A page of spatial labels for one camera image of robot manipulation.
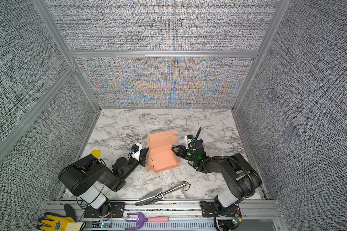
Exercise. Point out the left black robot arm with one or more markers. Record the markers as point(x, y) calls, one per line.
point(80, 178)

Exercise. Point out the pink paper box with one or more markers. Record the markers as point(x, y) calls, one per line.
point(160, 156)

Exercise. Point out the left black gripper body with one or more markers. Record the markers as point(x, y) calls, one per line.
point(132, 164)

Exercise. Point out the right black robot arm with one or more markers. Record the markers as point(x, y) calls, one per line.
point(240, 177)

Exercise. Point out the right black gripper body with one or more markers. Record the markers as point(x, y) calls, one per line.
point(187, 154)

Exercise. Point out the yellow handled tool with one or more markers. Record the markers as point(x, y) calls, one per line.
point(96, 153)

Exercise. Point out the purple pink hand rake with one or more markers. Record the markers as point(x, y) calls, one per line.
point(141, 219)

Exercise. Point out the yellow black work glove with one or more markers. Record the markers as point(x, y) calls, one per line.
point(55, 222)

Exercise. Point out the metal garden trowel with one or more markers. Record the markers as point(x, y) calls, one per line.
point(158, 194)

